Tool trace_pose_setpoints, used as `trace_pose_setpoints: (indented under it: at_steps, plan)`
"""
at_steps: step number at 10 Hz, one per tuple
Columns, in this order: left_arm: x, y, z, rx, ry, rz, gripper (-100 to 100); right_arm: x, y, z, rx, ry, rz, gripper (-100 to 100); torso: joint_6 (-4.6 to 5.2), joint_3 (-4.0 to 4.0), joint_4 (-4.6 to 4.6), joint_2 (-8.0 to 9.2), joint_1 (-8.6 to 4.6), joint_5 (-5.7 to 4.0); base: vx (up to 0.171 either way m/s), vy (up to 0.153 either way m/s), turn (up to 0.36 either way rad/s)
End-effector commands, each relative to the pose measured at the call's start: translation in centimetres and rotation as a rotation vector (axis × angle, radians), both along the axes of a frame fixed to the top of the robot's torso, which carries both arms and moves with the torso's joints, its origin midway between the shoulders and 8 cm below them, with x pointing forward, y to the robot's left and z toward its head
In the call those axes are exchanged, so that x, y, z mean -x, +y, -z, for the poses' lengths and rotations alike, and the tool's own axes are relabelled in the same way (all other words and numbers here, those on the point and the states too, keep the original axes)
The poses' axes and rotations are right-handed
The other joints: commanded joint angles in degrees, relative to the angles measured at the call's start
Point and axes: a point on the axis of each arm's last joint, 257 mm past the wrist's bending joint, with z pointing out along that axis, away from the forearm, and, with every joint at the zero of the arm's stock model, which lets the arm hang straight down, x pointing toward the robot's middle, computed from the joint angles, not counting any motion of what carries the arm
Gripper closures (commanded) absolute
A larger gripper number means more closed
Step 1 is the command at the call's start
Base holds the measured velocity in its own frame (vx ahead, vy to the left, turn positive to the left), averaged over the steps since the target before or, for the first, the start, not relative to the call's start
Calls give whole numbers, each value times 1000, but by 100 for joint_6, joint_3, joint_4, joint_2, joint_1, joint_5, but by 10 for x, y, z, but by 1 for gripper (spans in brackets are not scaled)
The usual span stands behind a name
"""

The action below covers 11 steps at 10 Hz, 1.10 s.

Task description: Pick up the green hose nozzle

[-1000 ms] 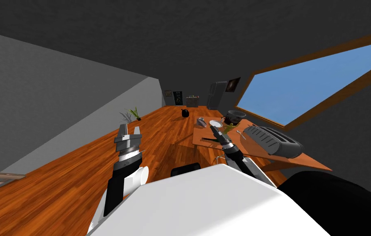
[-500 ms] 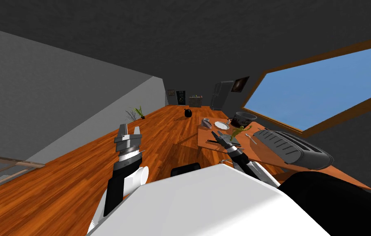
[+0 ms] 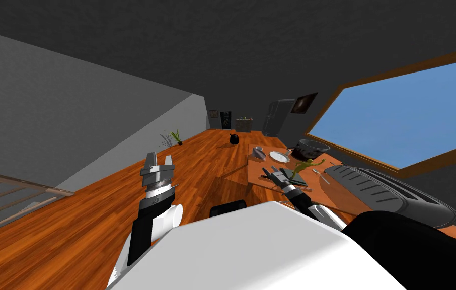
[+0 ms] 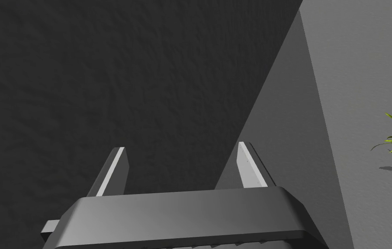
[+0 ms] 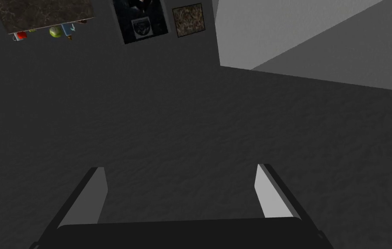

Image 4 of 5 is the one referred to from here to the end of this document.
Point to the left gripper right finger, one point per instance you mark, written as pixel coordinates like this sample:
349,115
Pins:
251,169

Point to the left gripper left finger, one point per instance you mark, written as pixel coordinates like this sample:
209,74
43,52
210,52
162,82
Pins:
113,173

